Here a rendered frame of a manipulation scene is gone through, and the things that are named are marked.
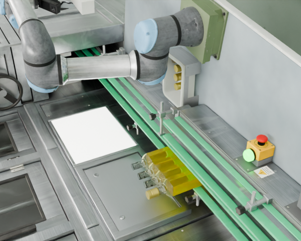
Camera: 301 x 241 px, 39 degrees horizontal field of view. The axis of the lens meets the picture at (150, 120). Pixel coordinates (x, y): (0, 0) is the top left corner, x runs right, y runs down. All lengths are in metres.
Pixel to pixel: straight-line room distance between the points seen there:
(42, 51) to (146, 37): 0.37
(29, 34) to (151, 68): 0.46
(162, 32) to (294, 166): 0.65
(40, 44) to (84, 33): 0.93
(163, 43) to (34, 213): 0.88
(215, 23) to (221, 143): 0.45
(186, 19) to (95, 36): 0.97
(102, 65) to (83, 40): 0.86
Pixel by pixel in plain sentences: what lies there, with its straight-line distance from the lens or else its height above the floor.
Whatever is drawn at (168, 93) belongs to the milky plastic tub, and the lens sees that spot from 1.97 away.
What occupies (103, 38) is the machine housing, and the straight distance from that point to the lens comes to 2.49.
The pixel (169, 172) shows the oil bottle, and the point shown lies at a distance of 1.67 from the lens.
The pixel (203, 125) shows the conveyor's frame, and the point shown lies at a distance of 1.72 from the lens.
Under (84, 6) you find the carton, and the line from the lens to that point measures 1.97.
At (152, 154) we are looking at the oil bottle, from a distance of 1.75.
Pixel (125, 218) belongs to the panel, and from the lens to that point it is 1.71.
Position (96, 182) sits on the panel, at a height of 1.26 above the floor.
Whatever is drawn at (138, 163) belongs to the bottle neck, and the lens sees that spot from 1.73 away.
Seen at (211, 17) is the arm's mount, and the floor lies 0.82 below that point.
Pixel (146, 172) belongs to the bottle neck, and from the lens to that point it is 1.70.
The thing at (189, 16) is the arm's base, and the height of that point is 0.87.
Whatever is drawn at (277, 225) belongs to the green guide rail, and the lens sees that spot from 1.39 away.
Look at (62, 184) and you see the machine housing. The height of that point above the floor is 1.39.
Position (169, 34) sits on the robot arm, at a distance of 1.55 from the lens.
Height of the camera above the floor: 1.68
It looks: 22 degrees down
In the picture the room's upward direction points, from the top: 106 degrees counter-clockwise
